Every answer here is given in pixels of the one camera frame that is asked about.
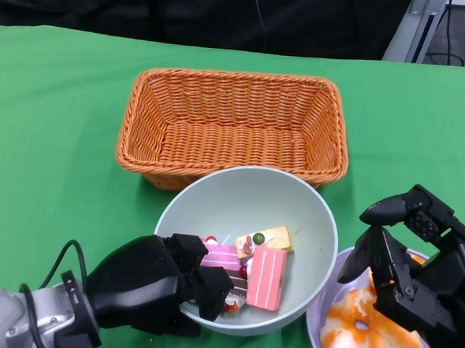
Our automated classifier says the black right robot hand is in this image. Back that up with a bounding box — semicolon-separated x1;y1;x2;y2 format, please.
332;180;465;348

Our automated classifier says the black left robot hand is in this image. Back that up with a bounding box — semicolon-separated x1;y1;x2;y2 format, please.
83;228;237;340

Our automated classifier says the orange striped bread ring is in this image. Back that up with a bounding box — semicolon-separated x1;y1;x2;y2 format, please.
364;250;426;293
319;283;428;348

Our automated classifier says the grey round bowl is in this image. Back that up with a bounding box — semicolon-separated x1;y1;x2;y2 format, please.
147;159;343;342

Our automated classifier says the magenta layered cake slice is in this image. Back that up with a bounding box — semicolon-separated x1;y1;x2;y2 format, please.
198;235;245;274

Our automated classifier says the chocolate cake slice with cream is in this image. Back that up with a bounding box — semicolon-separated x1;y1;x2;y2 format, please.
221;270;250;316

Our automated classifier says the salmon pink cake slice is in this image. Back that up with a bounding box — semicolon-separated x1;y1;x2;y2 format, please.
238;245;288;313

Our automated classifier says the lavender round plate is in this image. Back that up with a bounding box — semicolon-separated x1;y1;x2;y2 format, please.
303;243;456;348

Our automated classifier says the yellow cake slice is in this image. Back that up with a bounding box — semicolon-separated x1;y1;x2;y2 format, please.
233;222;296;265

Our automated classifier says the orange wicker basket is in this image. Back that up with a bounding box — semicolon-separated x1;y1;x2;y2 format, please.
113;64;355;202

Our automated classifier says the green tablecloth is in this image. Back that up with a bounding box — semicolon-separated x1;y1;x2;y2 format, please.
0;23;465;348

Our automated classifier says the grey metal stand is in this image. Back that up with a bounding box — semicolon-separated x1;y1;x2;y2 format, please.
382;0;465;68

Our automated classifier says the black backdrop cloth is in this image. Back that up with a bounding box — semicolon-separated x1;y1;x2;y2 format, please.
0;0;412;63

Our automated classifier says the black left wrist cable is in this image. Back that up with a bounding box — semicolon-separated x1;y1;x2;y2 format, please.
15;236;91;348

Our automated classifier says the black floor cable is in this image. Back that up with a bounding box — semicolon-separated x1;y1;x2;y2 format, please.
426;0;465;68

